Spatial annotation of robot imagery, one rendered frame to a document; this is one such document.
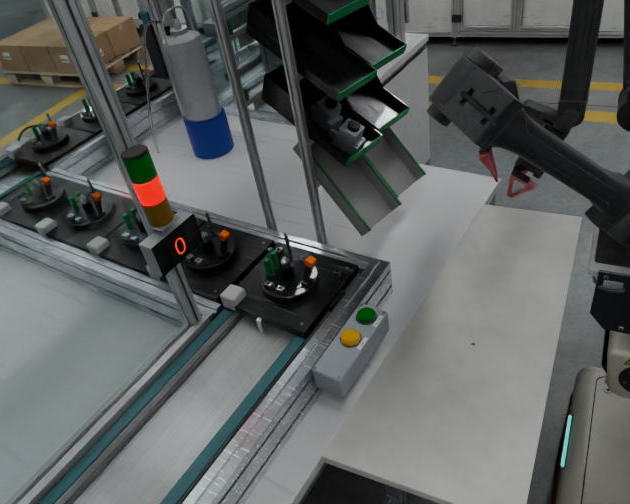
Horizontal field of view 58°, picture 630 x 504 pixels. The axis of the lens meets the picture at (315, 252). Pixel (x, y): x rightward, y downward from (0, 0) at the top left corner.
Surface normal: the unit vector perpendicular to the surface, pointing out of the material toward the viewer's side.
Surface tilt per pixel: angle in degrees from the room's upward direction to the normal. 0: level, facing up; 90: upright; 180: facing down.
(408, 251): 0
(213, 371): 0
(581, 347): 0
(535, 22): 90
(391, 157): 45
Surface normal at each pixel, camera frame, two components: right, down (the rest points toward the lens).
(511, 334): -0.15, -0.76
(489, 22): -0.43, 0.62
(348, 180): 0.40, -0.29
